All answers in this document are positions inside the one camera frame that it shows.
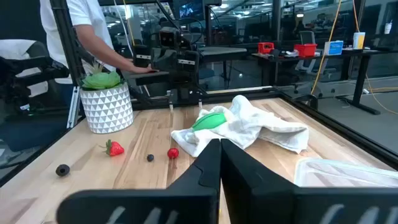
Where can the blue box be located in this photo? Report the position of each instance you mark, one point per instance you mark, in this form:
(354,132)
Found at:
(333,48)

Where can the white and yellow container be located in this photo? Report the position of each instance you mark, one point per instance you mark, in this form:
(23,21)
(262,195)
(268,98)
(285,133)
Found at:
(359,40)

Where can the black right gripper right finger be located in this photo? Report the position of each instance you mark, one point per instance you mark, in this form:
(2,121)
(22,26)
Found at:
(280,205)

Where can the silver aluminium extrusion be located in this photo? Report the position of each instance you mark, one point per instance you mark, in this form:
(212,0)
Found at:
(73,109)

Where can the green toy mango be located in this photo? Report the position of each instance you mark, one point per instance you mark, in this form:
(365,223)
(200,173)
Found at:
(210,121)

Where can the black toy blackberry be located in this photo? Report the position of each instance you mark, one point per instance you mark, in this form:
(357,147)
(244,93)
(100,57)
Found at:
(62,170)

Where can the person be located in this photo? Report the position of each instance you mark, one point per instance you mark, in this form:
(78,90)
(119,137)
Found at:
(81,15)

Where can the small red plastic bin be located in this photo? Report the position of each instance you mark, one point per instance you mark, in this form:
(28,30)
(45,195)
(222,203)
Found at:
(265,47)

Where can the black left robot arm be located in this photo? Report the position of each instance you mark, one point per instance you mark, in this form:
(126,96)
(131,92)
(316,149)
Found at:
(186,81)

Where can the grey mesh office chair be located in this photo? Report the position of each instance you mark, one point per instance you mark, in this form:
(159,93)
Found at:
(307,37)

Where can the white checked kitchen towel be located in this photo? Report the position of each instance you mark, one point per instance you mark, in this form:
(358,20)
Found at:
(264,127)

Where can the grey background table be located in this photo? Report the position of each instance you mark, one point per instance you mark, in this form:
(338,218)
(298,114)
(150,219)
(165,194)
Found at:
(224,51)

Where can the clear plastic tupperware container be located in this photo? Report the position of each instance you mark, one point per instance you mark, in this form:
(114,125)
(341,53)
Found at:
(342,172)

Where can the white cup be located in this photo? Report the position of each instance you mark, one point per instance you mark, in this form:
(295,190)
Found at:
(388,27)

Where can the red toy strawberry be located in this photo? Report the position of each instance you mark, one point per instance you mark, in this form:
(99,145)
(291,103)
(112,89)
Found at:
(115,148)

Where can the red toy cherry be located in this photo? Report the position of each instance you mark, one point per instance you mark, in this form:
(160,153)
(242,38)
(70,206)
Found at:
(173,153)

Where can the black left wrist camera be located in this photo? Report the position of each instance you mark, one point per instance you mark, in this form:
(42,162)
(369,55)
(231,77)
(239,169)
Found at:
(170,37)

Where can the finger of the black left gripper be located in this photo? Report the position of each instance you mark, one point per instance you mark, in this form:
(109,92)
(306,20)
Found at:
(158,59)
(186,56)

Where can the small dark toy blueberry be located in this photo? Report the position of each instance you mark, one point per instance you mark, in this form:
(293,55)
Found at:
(150,157)

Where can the succulent in white patterned pot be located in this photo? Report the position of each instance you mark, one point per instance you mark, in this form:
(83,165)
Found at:
(107,109)

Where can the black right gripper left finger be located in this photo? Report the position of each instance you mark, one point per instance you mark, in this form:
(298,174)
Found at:
(174,202)

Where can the black desk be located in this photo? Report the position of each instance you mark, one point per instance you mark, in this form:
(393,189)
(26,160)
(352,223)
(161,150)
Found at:
(357,74)

